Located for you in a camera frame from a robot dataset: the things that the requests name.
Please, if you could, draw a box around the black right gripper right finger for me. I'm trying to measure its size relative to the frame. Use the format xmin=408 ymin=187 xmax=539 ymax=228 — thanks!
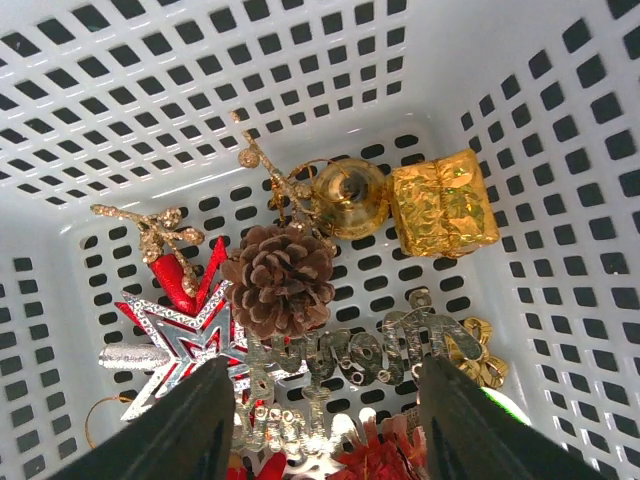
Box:
xmin=418 ymin=356 xmax=603 ymax=480

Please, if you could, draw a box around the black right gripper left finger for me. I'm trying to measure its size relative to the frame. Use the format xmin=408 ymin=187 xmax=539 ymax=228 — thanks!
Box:
xmin=52 ymin=357 xmax=235 ymax=480

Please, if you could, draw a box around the wooden merry christmas sign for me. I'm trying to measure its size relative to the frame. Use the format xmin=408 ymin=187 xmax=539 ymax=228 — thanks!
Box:
xmin=231 ymin=290 xmax=482 ymax=458

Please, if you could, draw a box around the red foil gift box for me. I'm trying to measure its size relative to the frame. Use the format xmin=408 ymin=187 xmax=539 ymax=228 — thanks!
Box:
xmin=327 ymin=408 xmax=429 ymax=480

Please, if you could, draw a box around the silver red star ornament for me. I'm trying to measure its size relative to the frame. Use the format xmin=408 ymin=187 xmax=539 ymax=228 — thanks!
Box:
xmin=99 ymin=280 xmax=249 ymax=422

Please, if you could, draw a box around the white snowman ornament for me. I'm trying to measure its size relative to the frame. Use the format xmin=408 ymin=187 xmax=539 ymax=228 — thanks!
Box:
xmin=227 ymin=446 xmax=326 ymax=479

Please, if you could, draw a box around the brown pine cone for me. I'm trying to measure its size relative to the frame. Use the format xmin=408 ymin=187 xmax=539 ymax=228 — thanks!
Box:
xmin=220 ymin=225 xmax=335 ymax=340

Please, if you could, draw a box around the red leaf gold sprig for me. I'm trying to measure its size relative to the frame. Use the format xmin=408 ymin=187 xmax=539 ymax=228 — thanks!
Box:
xmin=90 ymin=204 xmax=227 ymax=316

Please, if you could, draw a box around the gold foil gift box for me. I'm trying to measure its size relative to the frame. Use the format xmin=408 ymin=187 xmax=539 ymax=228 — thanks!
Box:
xmin=388 ymin=149 xmax=500 ymax=259

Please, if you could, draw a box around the gold glitter berry sprig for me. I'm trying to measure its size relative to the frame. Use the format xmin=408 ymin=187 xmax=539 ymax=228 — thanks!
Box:
xmin=237 ymin=130 xmax=337 ymax=257

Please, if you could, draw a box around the gold bell ornament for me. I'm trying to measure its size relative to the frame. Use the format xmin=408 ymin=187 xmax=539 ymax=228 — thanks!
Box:
xmin=311 ymin=158 xmax=390 ymax=240

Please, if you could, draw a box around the white plastic basket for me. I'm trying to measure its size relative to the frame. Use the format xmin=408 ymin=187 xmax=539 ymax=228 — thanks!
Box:
xmin=1 ymin=1 xmax=639 ymax=479

